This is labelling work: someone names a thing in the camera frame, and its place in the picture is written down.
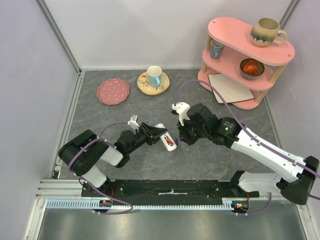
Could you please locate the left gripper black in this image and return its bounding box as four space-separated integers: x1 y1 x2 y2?
127 121 168 154

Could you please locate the red orange battery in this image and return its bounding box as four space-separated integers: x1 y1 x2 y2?
164 135 175 147

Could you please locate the white remote control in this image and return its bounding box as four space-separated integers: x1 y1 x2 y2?
160 131 177 152

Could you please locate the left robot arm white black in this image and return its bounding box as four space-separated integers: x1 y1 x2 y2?
58 120 168 197

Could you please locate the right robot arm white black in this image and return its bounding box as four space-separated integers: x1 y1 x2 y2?
171 102 320 205

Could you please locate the beige leaf saucer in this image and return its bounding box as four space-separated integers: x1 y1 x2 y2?
136 71 170 96

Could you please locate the white square mat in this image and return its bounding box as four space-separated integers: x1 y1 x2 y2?
208 74 254 104

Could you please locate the light blue cup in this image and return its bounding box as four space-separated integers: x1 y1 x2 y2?
146 65 163 88

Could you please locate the pink dotted plate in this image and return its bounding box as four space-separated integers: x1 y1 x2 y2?
96 78 130 106

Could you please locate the pink three-tier shelf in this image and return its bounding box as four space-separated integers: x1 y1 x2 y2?
197 16 295 110

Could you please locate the orange red cup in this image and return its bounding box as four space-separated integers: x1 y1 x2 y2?
242 60 258 75

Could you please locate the grey blue mug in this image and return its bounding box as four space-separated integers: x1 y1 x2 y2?
210 39 225 59

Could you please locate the patterned dark bowl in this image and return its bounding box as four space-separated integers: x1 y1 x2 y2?
239 58 265 80

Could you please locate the beige ceramic mug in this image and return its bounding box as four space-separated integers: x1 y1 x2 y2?
250 17 288 47

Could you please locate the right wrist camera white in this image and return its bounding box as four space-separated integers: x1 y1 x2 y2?
171 102 190 126

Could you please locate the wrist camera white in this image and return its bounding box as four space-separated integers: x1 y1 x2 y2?
171 102 190 126
127 115 140 130

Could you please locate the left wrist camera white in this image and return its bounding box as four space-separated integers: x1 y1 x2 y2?
127 115 140 130

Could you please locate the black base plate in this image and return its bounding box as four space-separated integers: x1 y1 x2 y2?
81 178 260 206

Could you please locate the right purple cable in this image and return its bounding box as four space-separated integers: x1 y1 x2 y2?
174 79 320 216

